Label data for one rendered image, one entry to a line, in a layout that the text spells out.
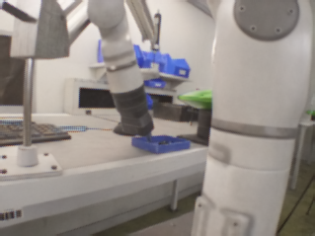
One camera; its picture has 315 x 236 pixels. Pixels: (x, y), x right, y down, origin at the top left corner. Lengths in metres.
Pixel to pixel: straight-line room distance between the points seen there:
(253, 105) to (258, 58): 0.04
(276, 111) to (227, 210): 0.10
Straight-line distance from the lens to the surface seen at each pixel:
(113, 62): 0.44
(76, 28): 0.46
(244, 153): 0.20
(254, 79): 0.20
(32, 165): 0.38
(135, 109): 0.47
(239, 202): 0.22
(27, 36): 0.37
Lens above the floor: 1.05
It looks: 5 degrees down
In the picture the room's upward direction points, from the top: 5 degrees clockwise
